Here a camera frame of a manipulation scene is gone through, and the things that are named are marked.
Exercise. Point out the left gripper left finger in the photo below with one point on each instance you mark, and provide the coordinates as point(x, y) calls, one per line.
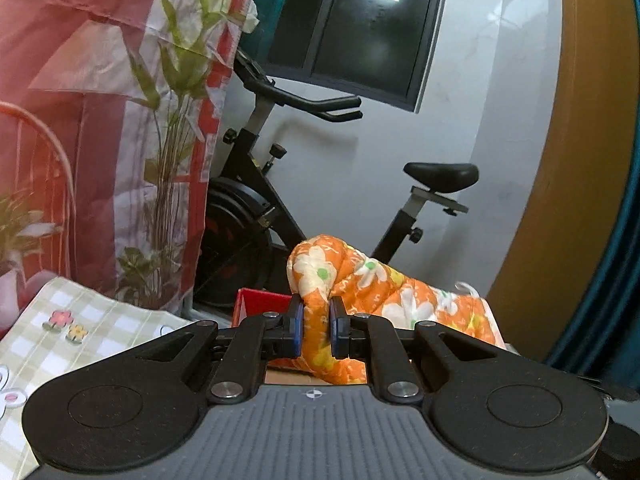
point(249, 348)

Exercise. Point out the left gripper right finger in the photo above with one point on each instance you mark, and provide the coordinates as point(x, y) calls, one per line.
point(381, 347)

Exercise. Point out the orange floral quilted cloth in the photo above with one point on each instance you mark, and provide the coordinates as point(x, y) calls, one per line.
point(324, 267)

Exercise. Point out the red strawberry cardboard box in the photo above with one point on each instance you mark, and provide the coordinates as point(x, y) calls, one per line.
point(250, 302)

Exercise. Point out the black exercise bike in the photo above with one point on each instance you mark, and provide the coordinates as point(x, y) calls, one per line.
point(249, 232)

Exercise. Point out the checked green white tablecloth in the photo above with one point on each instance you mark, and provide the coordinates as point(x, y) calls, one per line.
point(65, 327)

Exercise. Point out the teal curtain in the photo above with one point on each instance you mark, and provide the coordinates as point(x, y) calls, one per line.
point(602, 338)

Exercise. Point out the brown wooden door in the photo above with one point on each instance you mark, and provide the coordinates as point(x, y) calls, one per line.
point(580, 181)

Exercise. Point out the pink printed backdrop curtain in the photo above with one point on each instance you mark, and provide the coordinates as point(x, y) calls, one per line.
point(109, 115)

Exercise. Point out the dark window with frame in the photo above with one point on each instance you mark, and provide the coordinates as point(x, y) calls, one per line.
point(377, 49)

